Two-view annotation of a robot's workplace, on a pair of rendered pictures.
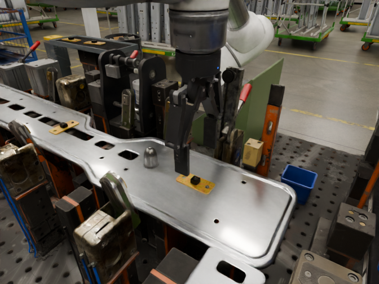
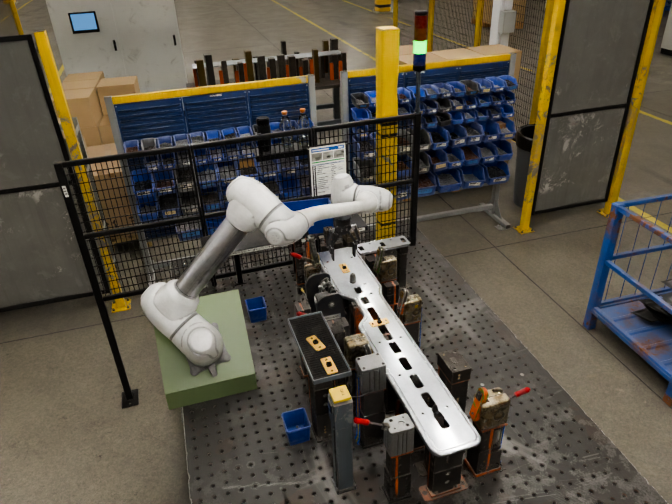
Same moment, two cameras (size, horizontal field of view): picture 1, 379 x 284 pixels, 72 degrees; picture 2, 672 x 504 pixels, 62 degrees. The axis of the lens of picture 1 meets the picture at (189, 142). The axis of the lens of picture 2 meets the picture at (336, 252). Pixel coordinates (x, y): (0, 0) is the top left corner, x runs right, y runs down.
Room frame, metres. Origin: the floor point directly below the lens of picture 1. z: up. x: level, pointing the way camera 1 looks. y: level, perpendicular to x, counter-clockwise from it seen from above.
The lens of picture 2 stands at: (2.27, 1.49, 2.50)
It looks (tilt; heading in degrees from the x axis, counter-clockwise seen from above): 31 degrees down; 220
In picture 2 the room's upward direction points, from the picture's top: 2 degrees counter-clockwise
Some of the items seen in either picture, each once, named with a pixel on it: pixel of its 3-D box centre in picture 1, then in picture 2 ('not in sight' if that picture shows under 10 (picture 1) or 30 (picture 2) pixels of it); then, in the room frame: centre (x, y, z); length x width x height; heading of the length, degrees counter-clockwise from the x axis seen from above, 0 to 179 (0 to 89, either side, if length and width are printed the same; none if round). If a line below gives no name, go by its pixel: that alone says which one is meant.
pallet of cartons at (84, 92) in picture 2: not in sight; (109, 129); (-0.86, -4.48, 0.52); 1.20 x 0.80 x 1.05; 53
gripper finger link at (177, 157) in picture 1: (175, 151); not in sight; (0.38, 0.02, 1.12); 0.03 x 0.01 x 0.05; 147
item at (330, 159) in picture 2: not in sight; (328, 169); (0.06, -0.42, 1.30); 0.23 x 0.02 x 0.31; 147
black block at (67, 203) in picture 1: (88, 243); (391, 308); (0.40, 0.24, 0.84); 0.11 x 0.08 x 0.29; 147
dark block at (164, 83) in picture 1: (168, 142); not in sight; (0.75, 0.07, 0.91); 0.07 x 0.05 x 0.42; 147
